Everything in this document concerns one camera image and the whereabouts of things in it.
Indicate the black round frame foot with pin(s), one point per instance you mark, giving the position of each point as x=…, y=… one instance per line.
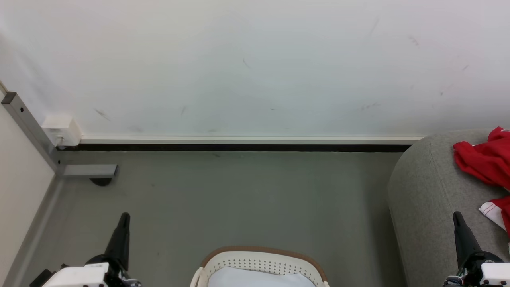
x=101, y=181

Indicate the white garment with red trim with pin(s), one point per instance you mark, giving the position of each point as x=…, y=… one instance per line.
x=496, y=211

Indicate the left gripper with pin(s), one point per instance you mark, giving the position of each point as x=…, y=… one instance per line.
x=79, y=275

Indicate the grey fabric sofa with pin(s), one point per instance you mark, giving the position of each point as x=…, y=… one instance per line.
x=426, y=207

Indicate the pale white clothing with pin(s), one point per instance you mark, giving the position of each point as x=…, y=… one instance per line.
x=259, y=279

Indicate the white wall box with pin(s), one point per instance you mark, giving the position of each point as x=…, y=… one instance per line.
x=61, y=127

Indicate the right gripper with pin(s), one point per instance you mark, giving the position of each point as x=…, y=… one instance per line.
x=486, y=271

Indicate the white basket with brown rim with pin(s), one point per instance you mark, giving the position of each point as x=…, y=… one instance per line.
x=263, y=261

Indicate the grey metal frame post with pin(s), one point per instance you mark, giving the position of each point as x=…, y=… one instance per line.
x=30, y=125

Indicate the black floor edge strip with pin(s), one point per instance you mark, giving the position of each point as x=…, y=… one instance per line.
x=239, y=147

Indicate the red fleece garment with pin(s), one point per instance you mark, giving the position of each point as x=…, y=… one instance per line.
x=488, y=161

